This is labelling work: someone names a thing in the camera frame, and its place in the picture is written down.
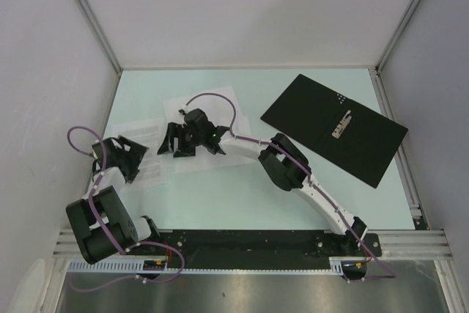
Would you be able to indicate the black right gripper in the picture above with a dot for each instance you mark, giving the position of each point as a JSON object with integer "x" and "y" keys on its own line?
{"x": 176, "y": 132}

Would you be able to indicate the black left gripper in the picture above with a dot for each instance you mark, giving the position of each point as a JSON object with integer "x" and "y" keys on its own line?
{"x": 136, "y": 153}

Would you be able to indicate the red and black file folder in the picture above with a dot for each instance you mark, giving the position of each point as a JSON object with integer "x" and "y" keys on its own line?
{"x": 350, "y": 135}

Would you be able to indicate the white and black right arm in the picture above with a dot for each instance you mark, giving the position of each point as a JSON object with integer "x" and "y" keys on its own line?
{"x": 285, "y": 165}

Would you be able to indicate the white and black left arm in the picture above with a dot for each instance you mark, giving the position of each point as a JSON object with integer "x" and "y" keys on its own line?
{"x": 93, "y": 242}

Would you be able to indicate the printed text paper sheet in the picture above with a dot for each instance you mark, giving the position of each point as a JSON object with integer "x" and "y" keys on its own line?
{"x": 150, "y": 133}

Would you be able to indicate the blank white paper lower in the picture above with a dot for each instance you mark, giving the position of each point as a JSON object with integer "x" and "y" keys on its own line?
{"x": 203, "y": 160}

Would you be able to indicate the blank white paper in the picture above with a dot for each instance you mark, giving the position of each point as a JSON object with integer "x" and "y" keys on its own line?
{"x": 203, "y": 160}
{"x": 217, "y": 109}

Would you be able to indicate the blank white paper upper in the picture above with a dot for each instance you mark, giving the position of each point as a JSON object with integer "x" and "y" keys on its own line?
{"x": 217, "y": 109}

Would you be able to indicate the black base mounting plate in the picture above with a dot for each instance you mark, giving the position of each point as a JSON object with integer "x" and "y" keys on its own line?
{"x": 263, "y": 249}

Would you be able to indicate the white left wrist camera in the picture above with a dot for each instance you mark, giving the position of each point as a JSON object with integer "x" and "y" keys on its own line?
{"x": 97, "y": 152}

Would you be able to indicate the aluminium left corner post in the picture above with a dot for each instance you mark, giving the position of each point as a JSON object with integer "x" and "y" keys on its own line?
{"x": 97, "y": 30}

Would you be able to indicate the aluminium corner post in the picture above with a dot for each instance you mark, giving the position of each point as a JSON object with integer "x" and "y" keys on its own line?
{"x": 404, "y": 22}
{"x": 97, "y": 30}

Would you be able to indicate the aluminium right side rail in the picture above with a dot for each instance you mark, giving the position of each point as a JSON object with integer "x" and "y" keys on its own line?
{"x": 402, "y": 161}

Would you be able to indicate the aluminium front frame rail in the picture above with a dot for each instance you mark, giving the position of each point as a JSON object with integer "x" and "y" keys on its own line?
{"x": 395, "y": 244}

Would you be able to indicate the aluminium right corner post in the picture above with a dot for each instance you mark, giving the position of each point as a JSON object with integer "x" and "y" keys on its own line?
{"x": 404, "y": 22}

